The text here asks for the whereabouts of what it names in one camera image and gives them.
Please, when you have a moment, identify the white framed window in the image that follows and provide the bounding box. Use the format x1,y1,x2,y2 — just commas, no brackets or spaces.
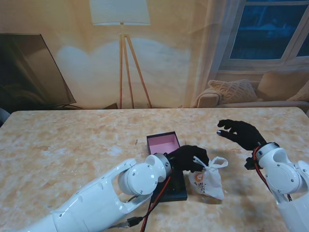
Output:
218,0,309,73

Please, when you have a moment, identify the beige sofa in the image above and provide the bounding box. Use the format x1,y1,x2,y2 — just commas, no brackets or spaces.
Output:
193,81,309,108

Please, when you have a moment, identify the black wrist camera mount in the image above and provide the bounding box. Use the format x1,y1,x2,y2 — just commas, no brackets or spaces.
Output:
245,157,258,171
171,175,185,193

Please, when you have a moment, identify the tripod floor lamp white shade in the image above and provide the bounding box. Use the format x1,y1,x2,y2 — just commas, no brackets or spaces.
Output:
89,0,153,109

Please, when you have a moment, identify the dark grey chair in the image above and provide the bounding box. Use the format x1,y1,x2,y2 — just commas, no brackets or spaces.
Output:
0,107,11,128

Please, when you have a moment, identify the grey cable with black plug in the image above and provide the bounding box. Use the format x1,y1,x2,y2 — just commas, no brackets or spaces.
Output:
110,217,143,229

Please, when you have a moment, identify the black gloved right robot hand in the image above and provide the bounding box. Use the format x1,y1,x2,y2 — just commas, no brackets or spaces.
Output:
216,119,267,152

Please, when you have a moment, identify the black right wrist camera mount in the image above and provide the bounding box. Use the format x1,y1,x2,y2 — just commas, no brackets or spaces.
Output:
245,157,258,171

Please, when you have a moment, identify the plain beige pillow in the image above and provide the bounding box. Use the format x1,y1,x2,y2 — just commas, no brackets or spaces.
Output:
256,70,309,102

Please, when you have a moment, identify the red black arm cable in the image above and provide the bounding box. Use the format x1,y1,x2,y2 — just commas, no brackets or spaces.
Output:
253,149,293,201
140,174,172,232

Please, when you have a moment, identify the black gift box pink inside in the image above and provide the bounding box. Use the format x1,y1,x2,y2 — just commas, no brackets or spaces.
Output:
146,131,181,155

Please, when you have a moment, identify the cream knitted pillow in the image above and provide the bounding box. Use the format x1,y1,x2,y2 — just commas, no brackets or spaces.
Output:
208,79,259,103
286,81,309,102

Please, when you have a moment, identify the white plastic bag orange logo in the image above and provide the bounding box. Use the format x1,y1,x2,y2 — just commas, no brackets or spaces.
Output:
188,156,229,201

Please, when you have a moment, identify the red black left arm cable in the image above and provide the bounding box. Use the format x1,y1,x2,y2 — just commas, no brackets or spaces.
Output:
140,174,172,232

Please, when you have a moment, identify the black gift box lid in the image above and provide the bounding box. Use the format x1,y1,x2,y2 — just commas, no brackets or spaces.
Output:
151,169,188,203

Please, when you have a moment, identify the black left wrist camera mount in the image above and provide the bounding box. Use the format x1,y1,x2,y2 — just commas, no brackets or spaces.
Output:
171,175,185,193

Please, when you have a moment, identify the dark flat television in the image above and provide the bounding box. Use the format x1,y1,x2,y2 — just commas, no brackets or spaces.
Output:
0,33,77,109

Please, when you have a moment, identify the sheer cream curtain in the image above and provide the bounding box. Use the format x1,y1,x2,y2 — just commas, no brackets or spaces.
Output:
185,0,244,108

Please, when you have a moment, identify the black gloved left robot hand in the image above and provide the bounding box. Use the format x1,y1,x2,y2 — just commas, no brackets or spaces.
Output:
169,145,210,174

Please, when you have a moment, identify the red black right arm cable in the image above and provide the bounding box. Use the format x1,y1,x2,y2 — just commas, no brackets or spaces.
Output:
253,149,293,201

